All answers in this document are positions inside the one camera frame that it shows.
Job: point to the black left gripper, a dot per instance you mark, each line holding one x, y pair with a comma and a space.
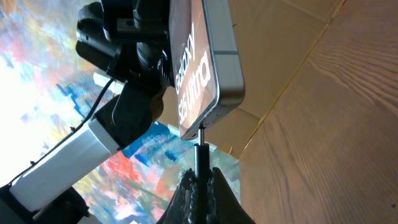
127, 39

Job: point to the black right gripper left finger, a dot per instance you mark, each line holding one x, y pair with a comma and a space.
179, 210

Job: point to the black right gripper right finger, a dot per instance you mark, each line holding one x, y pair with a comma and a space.
224, 208

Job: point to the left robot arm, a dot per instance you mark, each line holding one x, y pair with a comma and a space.
44, 192

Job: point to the colourful abstract painting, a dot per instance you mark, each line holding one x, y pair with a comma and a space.
47, 89

